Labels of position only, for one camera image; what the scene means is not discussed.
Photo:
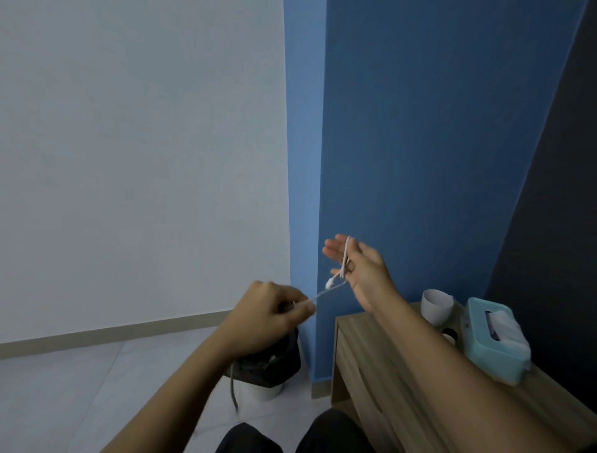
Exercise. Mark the person's right hand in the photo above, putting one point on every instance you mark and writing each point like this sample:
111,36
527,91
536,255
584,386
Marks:
368,275

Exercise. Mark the person's left hand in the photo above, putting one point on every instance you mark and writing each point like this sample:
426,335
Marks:
261,322

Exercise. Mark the white mug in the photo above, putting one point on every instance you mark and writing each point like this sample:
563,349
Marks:
436,308

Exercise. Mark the wooden nightstand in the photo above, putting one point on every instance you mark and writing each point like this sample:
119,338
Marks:
364,364

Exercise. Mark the white tube black cap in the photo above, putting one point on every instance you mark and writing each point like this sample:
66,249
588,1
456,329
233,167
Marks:
450,336

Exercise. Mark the teal tissue box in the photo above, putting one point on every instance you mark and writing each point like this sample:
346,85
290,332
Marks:
480,350

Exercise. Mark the person's right forearm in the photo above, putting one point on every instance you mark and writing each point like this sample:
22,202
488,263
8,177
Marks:
457,387

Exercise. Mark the black lined trash bin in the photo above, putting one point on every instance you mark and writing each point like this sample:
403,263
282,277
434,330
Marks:
270,368

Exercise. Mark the white trash bin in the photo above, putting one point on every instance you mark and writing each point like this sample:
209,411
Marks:
266,393

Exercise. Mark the white facial tissues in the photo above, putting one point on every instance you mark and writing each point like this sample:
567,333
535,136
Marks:
508,331

